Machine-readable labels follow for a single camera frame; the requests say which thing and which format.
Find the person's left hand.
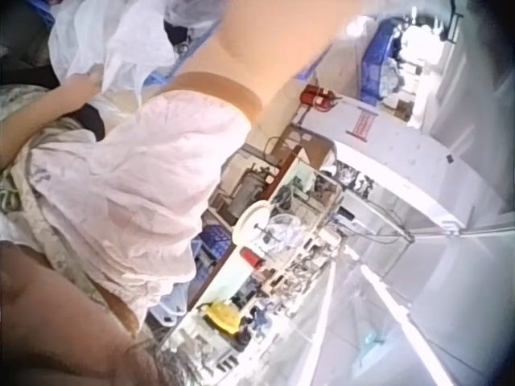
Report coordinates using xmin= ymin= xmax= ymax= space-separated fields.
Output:
xmin=59 ymin=73 xmax=102 ymax=107

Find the black wrist band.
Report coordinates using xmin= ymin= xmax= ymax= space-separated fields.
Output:
xmin=78 ymin=102 xmax=109 ymax=142

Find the white round plate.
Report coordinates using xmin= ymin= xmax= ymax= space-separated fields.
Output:
xmin=234 ymin=199 xmax=271 ymax=247

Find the white cloth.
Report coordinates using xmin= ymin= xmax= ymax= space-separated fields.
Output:
xmin=50 ymin=0 xmax=220 ymax=106

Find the cluttered white shelf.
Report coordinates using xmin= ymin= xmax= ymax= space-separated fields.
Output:
xmin=160 ymin=156 xmax=415 ymax=383

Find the red fire extinguisher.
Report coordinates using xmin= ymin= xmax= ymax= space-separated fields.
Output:
xmin=299 ymin=83 xmax=338 ymax=113

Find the grey metal canister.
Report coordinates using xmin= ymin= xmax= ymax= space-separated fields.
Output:
xmin=227 ymin=166 xmax=278 ymax=219

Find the red small container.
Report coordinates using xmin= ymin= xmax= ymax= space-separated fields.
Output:
xmin=240 ymin=246 xmax=265 ymax=270

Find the yellow plastic item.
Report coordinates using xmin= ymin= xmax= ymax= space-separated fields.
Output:
xmin=203 ymin=301 xmax=243 ymax=335

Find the blue latticed crate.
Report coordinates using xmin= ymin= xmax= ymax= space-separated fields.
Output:
xmin=190 ymin=224 xmax=235 ymax=275

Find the brown cardboard box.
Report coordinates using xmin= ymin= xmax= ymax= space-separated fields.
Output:
xmin=281 ymin=124 xmax=337 ymax=170

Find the white chest cabinet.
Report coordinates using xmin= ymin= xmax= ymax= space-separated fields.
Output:
xmin=297 ymin=95 xmax=476 ymax=236

